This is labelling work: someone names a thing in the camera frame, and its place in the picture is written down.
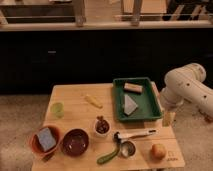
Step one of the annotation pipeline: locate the yellow banana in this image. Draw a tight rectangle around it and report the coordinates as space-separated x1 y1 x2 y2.
85 94 103 109

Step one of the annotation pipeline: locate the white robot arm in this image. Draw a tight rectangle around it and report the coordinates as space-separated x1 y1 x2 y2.
159 63 213 126

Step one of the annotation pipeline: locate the purple bowl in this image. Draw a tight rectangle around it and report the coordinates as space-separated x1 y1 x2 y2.
61 129 89 157

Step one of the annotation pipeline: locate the orange bowl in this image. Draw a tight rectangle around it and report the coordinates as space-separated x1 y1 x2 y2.
29 125 61 157

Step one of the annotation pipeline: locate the green plastic tray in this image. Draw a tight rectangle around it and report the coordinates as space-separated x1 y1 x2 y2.
113 77 162 122

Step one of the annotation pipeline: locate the orange fruit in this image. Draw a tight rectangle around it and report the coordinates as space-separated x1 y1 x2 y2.
151 144 166 160

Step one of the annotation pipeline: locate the grey wedge block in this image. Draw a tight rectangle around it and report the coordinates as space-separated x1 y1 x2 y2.
124 94 138 115

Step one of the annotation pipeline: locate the brown wooden block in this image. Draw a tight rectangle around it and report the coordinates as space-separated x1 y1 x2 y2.
124 83 143 93

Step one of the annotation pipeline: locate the small metal cup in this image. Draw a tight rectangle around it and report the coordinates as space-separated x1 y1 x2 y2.
121 141 136 158

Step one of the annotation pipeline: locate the white cup with contents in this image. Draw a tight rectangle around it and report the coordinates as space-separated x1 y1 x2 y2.
94 116 110 137

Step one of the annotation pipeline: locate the wooden table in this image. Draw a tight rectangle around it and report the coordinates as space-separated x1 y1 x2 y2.
32 83 185 171

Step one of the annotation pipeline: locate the green cucumber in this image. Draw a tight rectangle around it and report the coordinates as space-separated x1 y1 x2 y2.
96 145 120 165

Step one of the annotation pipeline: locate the green plastic cup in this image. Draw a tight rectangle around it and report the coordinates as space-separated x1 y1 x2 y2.
50 102 64 118

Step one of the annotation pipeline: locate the blue sponge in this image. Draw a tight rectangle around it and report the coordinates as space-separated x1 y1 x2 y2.
37 127 56 152

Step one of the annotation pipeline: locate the white handled black spoon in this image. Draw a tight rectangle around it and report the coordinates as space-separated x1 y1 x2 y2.
114 129 157 140

